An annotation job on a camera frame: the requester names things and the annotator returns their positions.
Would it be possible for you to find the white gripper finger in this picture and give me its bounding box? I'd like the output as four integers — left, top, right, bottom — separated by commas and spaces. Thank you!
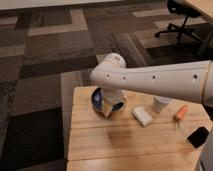
102, 105, 113, 117

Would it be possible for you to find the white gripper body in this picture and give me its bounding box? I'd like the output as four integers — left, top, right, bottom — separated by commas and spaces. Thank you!
101, 88, 126, 111

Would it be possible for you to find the white sponge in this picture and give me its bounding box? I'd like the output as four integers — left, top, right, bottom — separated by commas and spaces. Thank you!
132, 106, 153, 127

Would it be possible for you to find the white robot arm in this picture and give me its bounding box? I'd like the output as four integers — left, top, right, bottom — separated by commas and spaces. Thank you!
91, 53, 213, 117

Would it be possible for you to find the white ceramic cup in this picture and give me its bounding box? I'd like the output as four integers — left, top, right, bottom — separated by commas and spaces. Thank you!
152, 96, 172, 113

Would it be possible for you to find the dark blue bowl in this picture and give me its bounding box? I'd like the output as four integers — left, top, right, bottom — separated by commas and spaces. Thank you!
90, 86, 127, 114

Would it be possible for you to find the orange toy carrot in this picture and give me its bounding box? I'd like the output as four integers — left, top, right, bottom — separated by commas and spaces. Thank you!
173, 105, 188, 127

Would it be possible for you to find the black rectangular object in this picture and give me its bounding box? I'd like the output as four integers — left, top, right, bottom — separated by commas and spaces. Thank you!
187, 127, 209, 148

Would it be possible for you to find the black office chair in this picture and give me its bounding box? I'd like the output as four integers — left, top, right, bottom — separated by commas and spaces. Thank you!
154, 0, 205, 44

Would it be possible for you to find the wooden desk in background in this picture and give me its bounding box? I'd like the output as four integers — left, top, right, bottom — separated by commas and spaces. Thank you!
184, 0, 213, 22

